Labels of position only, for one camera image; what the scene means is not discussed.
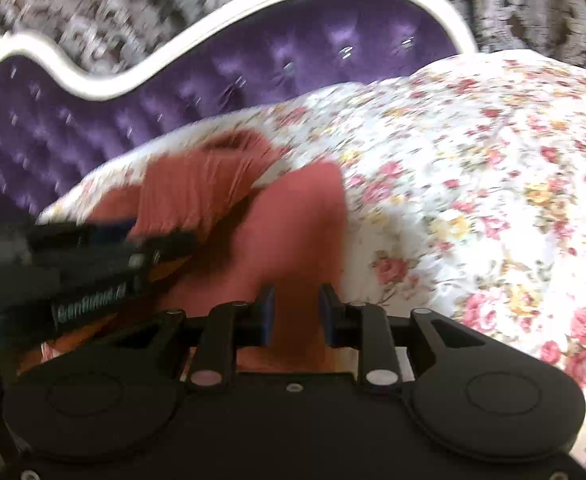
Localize rust red pants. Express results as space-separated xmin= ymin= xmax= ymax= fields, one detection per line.
xmin=18 ymin=128 xmax=359 ymax=376

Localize purple tufted white-framed headboard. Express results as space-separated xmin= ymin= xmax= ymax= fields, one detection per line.
xmin=0 ymin=0 xmax=477 ymax=214

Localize floral white bedsheet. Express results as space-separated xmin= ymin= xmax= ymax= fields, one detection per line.
xmin=43 ymin=51 xmax=586 ymax=466

